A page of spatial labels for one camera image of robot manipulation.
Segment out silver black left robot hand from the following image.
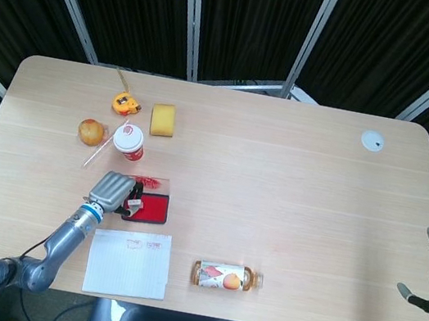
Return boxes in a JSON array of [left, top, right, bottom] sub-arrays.
[[84, 167, 150, 222]]

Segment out clear wrapped straw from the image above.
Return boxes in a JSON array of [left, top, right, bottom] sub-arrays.
[[82, 113, 129, 174]]

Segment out red ink pad clear lid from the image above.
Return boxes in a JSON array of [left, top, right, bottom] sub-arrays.
[[120, 172, 175, 228]]

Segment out red paper cup white lid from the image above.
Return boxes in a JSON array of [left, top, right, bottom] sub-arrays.
[[108, 120, 150, 165]]

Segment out orange peach fruit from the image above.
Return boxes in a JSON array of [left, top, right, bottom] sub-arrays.
[[75, 116, 109, 148]]

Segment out white lined notepad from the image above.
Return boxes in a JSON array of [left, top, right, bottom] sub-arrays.
[[81, 222, 177, 306]]

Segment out yellow sponge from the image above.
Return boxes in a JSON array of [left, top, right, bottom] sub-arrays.
[[147, 101, 180, 140]]

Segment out yellow tape measure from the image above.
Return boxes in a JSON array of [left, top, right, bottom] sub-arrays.
[[108, 67, 149, 119]]

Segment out peach tea plastic bottle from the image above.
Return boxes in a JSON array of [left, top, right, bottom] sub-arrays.
[[188, 256, 267, 298]]

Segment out white round cable grommet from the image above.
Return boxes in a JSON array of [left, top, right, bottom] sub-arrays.
[[358, 129, 387, 155]]

